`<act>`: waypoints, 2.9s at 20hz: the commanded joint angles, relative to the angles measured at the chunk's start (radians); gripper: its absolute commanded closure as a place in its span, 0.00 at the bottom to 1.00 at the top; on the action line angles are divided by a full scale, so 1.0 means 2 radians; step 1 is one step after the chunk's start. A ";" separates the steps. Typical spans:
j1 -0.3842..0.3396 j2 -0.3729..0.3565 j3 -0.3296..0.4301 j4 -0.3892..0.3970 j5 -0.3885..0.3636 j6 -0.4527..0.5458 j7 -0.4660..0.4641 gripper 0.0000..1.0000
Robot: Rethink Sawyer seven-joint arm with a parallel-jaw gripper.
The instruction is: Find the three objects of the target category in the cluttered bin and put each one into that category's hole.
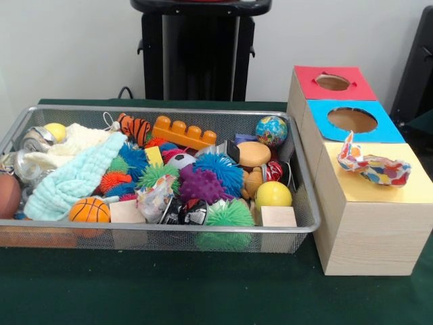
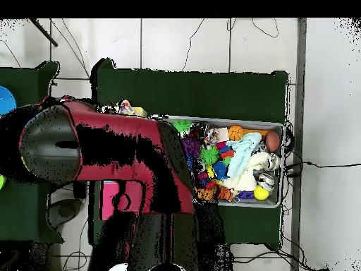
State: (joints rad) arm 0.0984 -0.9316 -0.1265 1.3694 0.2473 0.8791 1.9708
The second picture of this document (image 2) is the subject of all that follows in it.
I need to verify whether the dark green tablecloth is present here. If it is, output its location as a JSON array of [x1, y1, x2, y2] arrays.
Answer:
[[88, 57, 290, 246]]

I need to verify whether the grey floor base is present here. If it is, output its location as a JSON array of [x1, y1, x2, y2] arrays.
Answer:
[[47, 198, 83, 229]]

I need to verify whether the green cloth side table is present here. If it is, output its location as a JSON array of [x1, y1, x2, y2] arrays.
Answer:
[[0, 61, 64, 243]]

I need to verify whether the purple spiky ball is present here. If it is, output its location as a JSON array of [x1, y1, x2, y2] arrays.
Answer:
[[182, 137, 202, 159]]

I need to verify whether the black upright bar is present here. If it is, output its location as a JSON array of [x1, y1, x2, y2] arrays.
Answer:
[[73, 180, 89, 200]]

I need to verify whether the shallow mesh toy bin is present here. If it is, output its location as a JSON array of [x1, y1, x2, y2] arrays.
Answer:
[[150, 114, 285, 209]]

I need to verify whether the wooden box with three holes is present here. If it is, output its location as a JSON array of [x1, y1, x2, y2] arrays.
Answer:
[[98, 105, 148, 222]]

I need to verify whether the green stringy ball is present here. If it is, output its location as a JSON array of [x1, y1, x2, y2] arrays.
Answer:
[[172, 119, 192, 134], [199, 145, 220, 167]]

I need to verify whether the polka dot cloth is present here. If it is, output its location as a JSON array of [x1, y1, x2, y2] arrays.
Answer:
[[117, 98, 138, 116]]

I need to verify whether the orange toy basketball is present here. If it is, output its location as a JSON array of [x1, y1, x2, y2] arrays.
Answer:
[[227, 124, 245, 141]]

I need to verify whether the brown toy football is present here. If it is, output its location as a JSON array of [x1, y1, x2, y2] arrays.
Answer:
[[264, 130, 281, 153]]

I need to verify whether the blue disc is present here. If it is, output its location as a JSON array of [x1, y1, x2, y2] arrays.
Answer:
[[0, 85, 18, 116]]

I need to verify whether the yellow tennis ball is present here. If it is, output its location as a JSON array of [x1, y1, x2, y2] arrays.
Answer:
[[253, 185, 270, 201]]

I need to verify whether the cream knitted cloth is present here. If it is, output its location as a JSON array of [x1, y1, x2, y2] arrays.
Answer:
[[222, 151, 273, 192]]

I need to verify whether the black cable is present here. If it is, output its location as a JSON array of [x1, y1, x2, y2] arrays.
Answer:
[[283, 159, 361, 171]]

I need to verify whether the black rod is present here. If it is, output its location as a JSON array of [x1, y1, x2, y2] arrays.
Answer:
[[28, 18, 59, 48]]

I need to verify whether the light blue cloth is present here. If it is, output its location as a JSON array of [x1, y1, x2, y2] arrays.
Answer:
[[226, 131, 263, 179]]

